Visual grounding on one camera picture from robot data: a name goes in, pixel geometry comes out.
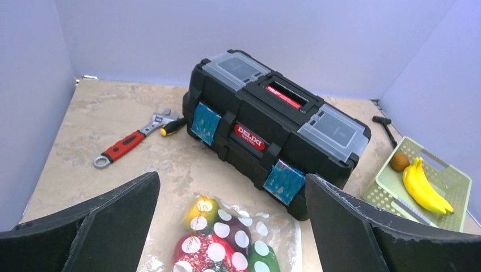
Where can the yellow black screwdriver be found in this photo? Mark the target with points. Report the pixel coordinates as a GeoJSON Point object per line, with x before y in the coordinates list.
{"type": "Point", "coordinates": [173, 126]}

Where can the brown kiwi fruit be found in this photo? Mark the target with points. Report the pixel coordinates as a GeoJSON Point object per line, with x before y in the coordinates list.
{"type": "Point", "coordinates": [399, 162]}

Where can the red handled adjustable wrench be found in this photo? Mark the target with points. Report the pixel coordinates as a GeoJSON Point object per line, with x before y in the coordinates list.
{"type": "Point", "coordinates": [129, 142]}

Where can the yellow banana bunch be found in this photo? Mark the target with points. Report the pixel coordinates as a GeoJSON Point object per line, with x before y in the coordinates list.
{"type": "Point", "coordinates": [419, 188]}

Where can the black plastic toolbox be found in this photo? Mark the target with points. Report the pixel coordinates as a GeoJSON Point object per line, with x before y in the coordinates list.
{"type": "Point", "coordinates": [271, 129]}

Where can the yellow lemon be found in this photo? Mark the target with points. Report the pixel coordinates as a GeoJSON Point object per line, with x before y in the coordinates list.
{"type": "Point", "coordinates": [202, 214]}

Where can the light green plastic basket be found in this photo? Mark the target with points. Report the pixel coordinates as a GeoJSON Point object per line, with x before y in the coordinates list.
{"type": "Point", "coordinates": [387, 190]}

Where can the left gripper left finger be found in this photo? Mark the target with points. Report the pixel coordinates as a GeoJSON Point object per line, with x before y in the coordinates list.
{"type": "Point", "coordinates": [104, 233]}

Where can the clear zip top bag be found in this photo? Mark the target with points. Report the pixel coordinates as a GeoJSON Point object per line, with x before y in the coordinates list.
{"type": "Point", "coordinates": [277, 229]}

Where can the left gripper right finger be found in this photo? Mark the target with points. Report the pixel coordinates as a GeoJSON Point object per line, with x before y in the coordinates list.
{"type": "Point", "coordinates": [353, 235]}

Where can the black T-handle tool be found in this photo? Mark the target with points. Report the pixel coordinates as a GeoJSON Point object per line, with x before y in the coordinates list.
{"type": "Point", "coordinates": [384, 122]}

